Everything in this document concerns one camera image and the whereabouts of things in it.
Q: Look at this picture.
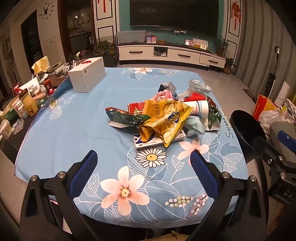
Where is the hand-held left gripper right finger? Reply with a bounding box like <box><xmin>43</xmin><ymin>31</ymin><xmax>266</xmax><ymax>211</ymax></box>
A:
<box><xmin>187</xmin><ymin>150</ymin><xmax>269</xmax><ymax>241</ymax></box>

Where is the black television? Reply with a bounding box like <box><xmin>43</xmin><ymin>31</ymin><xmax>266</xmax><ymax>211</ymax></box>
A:
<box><xmin>129</xmin><ymin>0</ymin><xmax>219</xmax><ymax>37</ymax></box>

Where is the pale blue plastic packet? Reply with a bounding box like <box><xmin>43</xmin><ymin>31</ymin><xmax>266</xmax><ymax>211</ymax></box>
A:
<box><xmin>188</xmin><ymin>79</ymin><xmax>212</xmax><ymax>93</ymax></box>

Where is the grey curtain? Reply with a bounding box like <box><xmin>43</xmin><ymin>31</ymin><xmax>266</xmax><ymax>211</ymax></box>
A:
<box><xmin>235</xmin><ymin>0</ymin><xmax>296</xmax><ymax>93</ymax></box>

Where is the red box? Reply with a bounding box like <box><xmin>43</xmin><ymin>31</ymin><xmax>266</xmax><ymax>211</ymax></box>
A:
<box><xmin>127</xmin><ymin>103</ymin><xmax>146</xmax><ymax>115</ymax></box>

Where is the glass plant tank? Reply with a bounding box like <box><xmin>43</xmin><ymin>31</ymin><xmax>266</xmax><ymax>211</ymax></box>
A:
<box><xmin>93</xmin><ymin>35</ymin><xmax>118</xmax><ymax>68</ymax></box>

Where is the teal wrapper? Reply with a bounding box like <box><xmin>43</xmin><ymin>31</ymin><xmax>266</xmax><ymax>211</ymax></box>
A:
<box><xmin>186</xmin><ymin>116</ymin><xmax>207</xmax><ymax>138</ymax></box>

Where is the patterned cloth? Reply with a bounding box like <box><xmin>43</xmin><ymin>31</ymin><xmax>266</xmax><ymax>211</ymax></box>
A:
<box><xmin>283</xmin><ymin>98</ymin><xmax>296</xmax><ymax>126</ymax></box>

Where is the green foil bag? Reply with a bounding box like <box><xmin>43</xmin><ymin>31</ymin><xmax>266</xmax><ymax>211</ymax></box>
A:
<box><xmin>206</xmin><ymin>96</ymin><xmax>224</xmax><ymax>131</ymax></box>

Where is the tall potted plant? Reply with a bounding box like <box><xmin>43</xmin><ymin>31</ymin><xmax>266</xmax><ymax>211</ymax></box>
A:
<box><xmin>217</xmin><ymin>36</ymin><xmax>230</xmax><ymax>57</ymax></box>

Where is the yellow cloth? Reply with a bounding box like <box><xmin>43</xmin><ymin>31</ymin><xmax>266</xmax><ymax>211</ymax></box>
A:
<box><xmin>32</xmin><ymin>56</ymin><xmax>50</xmax><ymax>73</ymax></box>

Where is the black trash bin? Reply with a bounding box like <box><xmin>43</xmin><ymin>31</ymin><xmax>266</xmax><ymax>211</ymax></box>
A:
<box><xmin>230</xmin><ymin>110</ymin><xmax>270</xmax><ymax>163</ymax></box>

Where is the white TV cabinet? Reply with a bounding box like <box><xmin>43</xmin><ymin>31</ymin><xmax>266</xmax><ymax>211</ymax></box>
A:
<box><xmin>117</xmin><ymin>43</ymin><xmax>226</xmax><ymax>69</ymax></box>

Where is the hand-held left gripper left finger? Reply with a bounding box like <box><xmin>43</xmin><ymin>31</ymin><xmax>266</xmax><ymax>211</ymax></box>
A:
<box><xmin>20</xmin><ymin>150</ymin><xmax>100</xmax><ymax>241</ymax></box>

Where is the green bowl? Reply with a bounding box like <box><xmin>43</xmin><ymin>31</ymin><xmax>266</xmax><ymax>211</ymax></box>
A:
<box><xmin>1</xmin><ymin>96</ymin><xmax>21</xmax><ymax>121</ymax></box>

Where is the pink wrapper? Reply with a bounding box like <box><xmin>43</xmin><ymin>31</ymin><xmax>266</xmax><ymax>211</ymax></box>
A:
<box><xmin>154</xmin><ymin>90</ymin><xmax>173</xmax><ymax>101</ymax></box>

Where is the white flat box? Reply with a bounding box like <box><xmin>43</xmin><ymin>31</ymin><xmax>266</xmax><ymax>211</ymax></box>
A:
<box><xmin>193</xmin><ymin>38</ymin><xmax>209</xmax><ymax>50</ymax></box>

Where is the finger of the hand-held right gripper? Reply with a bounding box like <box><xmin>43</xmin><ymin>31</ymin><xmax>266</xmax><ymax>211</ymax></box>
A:
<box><xmin>277</xmin><ymin>130</ymin><xmax>296</xmax><ymax>149</ymax></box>
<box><xmin>253</xmin><ymin>136</ymin><xmax>287</xmax><ymax>168</ymax></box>

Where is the red wrapper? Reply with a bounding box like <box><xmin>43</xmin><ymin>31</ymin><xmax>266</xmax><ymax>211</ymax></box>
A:
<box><xmin>190</xmin><ymin>92</ymin><xmax>206</xmax><ymax>101</ymax></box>

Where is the yellow snack bag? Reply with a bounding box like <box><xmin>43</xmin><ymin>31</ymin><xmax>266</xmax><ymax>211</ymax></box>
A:
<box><xmin>138</xmin><ymin>100</ymin><xmax>193</xmax><ymax>148</ymax></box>

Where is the yellow bottle brown cap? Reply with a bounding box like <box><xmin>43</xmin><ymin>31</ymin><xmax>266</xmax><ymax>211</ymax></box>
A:
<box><xmin>19</xmin><ymin>89</ymin><xmax>39</xmax><ymax>116</ymax></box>

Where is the upright vacuum cleaner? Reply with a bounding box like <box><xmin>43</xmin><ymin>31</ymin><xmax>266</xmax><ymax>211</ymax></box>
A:
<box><xmin>265</xmin><ymin>46</ymin><xmax>281</xmax><ymax>98</ymax></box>

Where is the white paper cup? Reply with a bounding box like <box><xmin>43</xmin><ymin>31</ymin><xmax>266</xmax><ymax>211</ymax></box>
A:
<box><xmin>184</xmin><ymin>100</ymin><xmax>210</xmax><ymax>119</ymax></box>

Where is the red lidded jar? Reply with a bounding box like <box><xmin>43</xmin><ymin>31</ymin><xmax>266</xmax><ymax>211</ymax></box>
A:
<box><xmin>43</xmin><ymin>79</ymin><xmax>54</xmax><ymax>93</ymax></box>

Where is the white plastic bag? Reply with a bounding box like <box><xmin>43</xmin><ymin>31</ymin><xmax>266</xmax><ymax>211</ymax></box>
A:
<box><xmin>258</xmin><ymin>108</ymin><xmax>290</xmax><ymax>130</ymax></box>

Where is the white paper roll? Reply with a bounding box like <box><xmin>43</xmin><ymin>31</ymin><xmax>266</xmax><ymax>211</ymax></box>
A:
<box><xmin>276</xmin><ymin>81</ymin><xmax>291</xmax><ymax>105</ymax></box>

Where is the black wall clock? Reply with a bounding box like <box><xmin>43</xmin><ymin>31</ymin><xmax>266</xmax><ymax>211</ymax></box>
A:
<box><xmin>38</xmin><ymin>2</ymin><xmax>56</xmax><ymax>20</ymax></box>

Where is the green snack bag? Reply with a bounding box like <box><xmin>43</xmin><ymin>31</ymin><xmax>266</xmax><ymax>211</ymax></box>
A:
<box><xmin>105</xmin><ymin>107</ymin><xmax>151</xmax><ymax>127</ymax></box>

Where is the small potted plant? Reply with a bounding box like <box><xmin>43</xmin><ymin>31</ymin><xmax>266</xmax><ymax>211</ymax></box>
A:
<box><xmin>223</xmin><ymin>57</ymin><xmax>237</xmax><ymax>75</ymax></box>

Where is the orange shopping bag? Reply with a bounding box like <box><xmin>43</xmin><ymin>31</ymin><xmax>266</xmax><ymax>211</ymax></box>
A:
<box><xmin>253</xmin><ymin>95</ymin><xmax>278</xmax><ymax>121</ymax></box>

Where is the white medicine box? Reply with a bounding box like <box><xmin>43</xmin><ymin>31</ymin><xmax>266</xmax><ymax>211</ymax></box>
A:
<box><xmin>133</xmin><ymin>131</ymin><xmax>187</xmax><ymax>149</ymax></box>

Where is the blue floral tablecloth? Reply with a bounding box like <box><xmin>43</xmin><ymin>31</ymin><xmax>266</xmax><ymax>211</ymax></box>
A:
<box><xmin>15</xmin><ymin>67</ymin><xmax>249</xmax><ymax>229</ymax></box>

